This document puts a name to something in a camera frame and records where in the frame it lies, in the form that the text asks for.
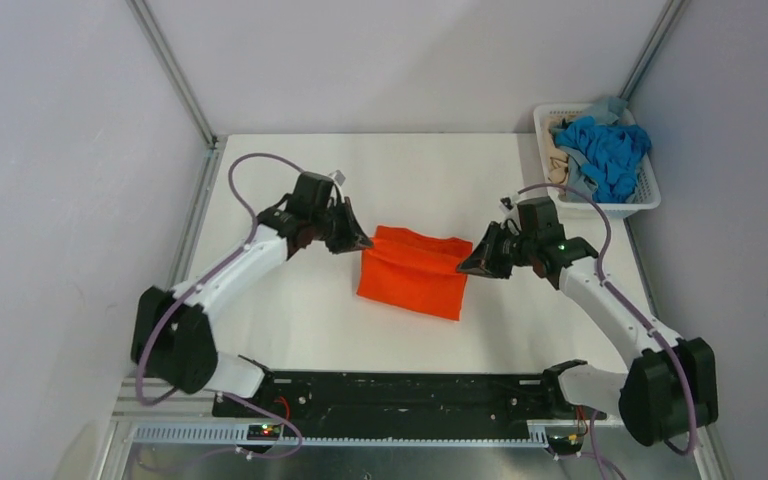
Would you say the aluminium base frame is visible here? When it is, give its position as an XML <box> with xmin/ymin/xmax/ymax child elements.
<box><xmin>92</xmin><ymin>377</ymin><xmax>736</xmax><ymax>480</ymax></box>

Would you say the aluminium frame post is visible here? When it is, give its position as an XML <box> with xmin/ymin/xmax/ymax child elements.
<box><xmin>125</xmin><ymin>0</ymin><xmax>218</xmax><ymax>150</ymax></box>
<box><xmin>619</xmin><ymin>0</ymin><xmax>690</xmax><ymax>101</ymax></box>

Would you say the left controller board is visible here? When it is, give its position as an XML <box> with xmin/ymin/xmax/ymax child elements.
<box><xmin>245</xmin><ymin>423</ymin><xmax>283</xmax><ymax>443</ymax></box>

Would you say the white plastic laundry basket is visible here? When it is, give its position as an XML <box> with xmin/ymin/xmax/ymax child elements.
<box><xmin>533</xmin><ymin>103</ymin><xmax>661</xmax><ymax>219</ymax></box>

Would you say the controller board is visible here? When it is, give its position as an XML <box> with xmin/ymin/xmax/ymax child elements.
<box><xmin>245</xmin><ymin>423</ymin><xmax>283</xmax><ymax>443</ymax></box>
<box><xmin>545</xmin><ymin>434</ymin><xmax>584</xmax><ymax>460</ymax></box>

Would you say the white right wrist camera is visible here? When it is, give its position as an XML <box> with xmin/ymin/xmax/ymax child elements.
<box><xmin>499</xmin><ymin>196</ymin><xmax>516</xmax><ymax>216</ymax></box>

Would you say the orange t shirt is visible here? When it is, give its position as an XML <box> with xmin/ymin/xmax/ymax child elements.
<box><xmin>356</xmin><ymin>225</ymin><xmax>473</xmax><ymax>322</ymax></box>

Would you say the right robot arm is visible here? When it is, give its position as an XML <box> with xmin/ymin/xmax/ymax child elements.
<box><xmin>456</xmin><ymin>197</ymin><xmax>719</xmax><ymax>446</ymax></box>

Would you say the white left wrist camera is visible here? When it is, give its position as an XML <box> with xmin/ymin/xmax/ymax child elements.
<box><xmin>328</xmin><ymin>170</ymin><xmax>346</xmax><ymax>187</ymax></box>

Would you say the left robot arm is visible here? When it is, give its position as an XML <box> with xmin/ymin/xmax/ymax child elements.
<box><xmin>131</xmin><ymin>171</ymin><xmax>373</xmax><ymax>416</ymax></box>

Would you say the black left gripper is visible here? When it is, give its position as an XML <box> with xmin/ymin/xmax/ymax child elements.
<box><xmin>310</xmin><ymin>196</ymin><xmax>372</xmax><ymax>254</ymax></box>

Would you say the beige t shirt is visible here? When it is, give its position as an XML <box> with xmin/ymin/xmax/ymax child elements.
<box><xmin>547</xmin><ymin>147</ymin><xmax>570</xmax><ymax>185</ymax></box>

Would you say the blue t shirt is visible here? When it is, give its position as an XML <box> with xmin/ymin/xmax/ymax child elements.
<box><xmin>549</xmin><ymin>115</ymin><xmax>651</xmax><ymax>203</ymax></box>

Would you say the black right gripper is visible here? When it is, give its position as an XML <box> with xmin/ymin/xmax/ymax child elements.
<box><xmin>459</xmin><ymin>220</ymin><xmax>537</xmax><ymax>279</ymax></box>

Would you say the right aluminium frame post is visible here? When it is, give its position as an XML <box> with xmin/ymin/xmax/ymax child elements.
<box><xmin>619</xmin><ymin>0</ymin><xmax>690</xmax><ymax>101</ymax></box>

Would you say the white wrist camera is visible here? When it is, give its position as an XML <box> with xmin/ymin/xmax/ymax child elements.
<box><xmin>499</xmin><ymin>196</ymin><xmax>516</xmax><ymax>216</ymax></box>
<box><xmin>328</xmin><ymin>170</ymin><xmax>346</xmax><ymax>187</ymax></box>

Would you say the right controller board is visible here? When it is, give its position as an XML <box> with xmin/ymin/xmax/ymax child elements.
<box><xmin>545</xmin><ymin>434</ymin><xmax>584</xmax><ymax>460</ymax></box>

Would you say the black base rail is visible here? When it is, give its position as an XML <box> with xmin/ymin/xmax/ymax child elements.
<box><xmin>251</xmin><ymin>367</ymin><xmax>576</xmax><ymax>441</ymax></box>

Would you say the left aluminium frame post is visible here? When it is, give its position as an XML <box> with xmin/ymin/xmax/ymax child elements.
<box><xmin>125</xmin><ymin>0</ymin><xmax>218</xmax><ymax>150</ymax></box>

